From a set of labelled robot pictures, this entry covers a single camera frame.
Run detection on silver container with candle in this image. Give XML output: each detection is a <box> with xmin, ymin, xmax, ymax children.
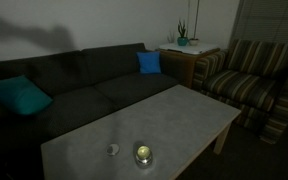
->
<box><xmin>135</xmin><ymin>145</ymin><xmax>153</xmax><ymax>167</ymax></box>

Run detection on dark grey sofa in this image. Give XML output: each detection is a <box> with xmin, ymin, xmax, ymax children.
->
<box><xmin>0</xmin><ymin>43</ymin><xmax>178</xmax><ymax>180</ymax></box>

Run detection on wooden side table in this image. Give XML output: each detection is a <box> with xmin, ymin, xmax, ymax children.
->
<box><xmin>158</xmin><ymin>43</ymin><xmax>220</xmax><ymax>88</ymax></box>

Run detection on teal cushion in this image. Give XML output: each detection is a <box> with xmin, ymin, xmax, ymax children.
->
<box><xmin>0</xmin><ymin>75</ymin><xmax>52</xmax><ymax>115</ymax></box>

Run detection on striped armchair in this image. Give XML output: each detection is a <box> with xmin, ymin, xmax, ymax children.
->
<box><xmin>192</xmin><ymin>39</ymin><xmax>288</xmax><ymax>144</ymax></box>

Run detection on window blinds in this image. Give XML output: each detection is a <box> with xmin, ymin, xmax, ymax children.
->
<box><xmin>231</xmin><ymin>0</ymin><xmax>288</xmax><ymax>43</ymax></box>

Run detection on teal pot with plant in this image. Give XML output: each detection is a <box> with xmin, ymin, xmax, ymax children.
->
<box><xmin>177</xmin><ymin>20</ymin><xmax>188</xmax><ymax>46</ymax></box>

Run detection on grey top coffee table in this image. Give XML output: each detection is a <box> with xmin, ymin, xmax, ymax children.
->
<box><xmin>41</xmin><ymin>85</ymin><xmax>240</xmax><ymax>180</ymax></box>

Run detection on blue cushion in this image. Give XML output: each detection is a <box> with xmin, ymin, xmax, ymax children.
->
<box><xmin>137</xmin><ymin>51</ymin><xmax>161</xmax><ymax>74</ymax></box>

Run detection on white pot with stems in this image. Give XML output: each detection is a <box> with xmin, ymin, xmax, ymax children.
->
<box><xmin>188</xmin><ymin>0</ymin><xmax>200</xmax><ymax>46</ymax></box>

